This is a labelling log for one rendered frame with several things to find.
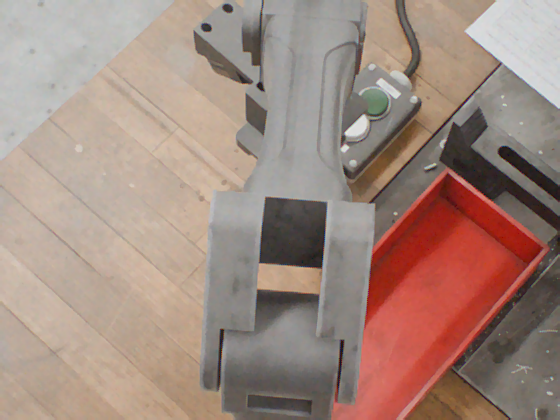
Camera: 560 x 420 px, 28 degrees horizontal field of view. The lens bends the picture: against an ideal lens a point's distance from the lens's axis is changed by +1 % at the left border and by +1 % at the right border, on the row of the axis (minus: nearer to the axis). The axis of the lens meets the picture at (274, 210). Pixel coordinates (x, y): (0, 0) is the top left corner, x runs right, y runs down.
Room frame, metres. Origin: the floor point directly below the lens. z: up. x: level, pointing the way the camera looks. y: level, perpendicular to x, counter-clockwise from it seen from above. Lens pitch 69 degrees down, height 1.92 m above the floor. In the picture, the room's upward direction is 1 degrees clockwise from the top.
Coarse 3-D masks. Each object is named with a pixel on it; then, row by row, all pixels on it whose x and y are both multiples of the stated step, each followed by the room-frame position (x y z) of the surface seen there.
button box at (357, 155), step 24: (408, 24) 0.60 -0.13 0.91; (360, 72) 0.53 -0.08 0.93; (384, 72) 0.53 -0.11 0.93; (408, 72) 0.54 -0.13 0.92; (408, 96) 0.50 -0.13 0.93; (384, 120) 0.48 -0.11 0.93; (408, 120) 0.48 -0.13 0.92; (360, 144) 0.45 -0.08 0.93; (384, 144) 0.46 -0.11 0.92; (360, 168) 0.43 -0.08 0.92
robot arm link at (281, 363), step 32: (256, 320) 0.17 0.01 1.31; (288, 320) 0.17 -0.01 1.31; (224, 352) 0.15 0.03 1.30; (256, 352) 0.15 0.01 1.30; (288, 352) 0.15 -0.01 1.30; (320, 352) 0.15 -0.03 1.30; (224, 384) 0.14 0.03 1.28; (256, 384) 0.14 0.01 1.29; (288, 384) 0.14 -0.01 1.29; (320, 384) 0.14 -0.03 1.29; (256, 416) 0.13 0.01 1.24; (288, 416) 0.13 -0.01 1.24; (320, 416) 0.13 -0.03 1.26
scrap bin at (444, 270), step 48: (432, 192) 0.39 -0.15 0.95; (384, 240) 0.34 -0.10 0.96; (432, 240) 0.36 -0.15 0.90; (480, 240) 0.36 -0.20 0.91; (528, 240) 0.35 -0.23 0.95; (384, 288) 0.31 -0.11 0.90; (432, 288) 0.31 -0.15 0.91; (480, 288) 0.32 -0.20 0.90; (384, 336) 0.27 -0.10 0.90; (432, 336) 0.27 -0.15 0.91; (384, 384) 0.22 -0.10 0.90; (432, 384) 0.21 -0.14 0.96
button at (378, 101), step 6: (366, 90) 0.50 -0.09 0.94; (372, 90) 0.50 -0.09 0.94; (378, 90) 0.51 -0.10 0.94; (366, 96) 0.50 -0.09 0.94; (372, 96) 0.50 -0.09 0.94; (378, 96) 0.50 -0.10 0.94; (384, 96) 0.50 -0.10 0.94; (372, 102) 0.49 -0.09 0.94; (378, 102) 0.49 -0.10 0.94; (384, 102) 0.49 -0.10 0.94; (372, 108) 0.49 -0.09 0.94; (378, 108) 0.49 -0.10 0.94; (384, 108) 0.49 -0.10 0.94; (366, 114) 0.48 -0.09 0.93; (372, 114) 0.48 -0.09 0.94; (378, 114) 0.48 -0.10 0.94
